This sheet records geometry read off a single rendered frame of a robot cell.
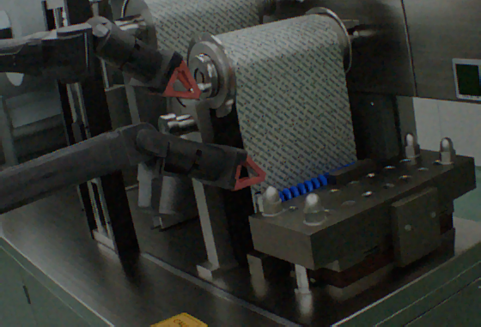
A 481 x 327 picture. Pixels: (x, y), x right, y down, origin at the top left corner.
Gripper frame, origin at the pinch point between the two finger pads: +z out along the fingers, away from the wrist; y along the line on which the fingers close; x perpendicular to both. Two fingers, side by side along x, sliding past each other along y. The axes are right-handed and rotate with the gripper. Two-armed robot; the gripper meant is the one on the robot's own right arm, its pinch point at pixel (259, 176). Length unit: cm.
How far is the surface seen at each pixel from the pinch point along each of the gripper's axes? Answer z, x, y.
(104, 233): -5.2, -19.9, -42.0
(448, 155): 26.7, 11.3, 17.8
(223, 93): -9.7, 11.5, -1.7
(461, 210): 240, 8, -144
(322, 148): 11.7, 7.4, 0.3
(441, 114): 267, 63, -199
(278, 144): 2.1, 5.9, 0.3
